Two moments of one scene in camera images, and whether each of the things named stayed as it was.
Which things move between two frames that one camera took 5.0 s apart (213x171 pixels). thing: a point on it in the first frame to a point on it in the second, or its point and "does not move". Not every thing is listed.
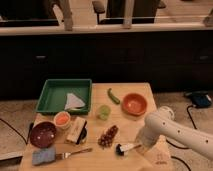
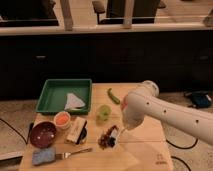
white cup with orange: (62, 119) does not move
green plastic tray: (55, 91) does not move
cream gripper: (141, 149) to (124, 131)
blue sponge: (46, 155) does not move
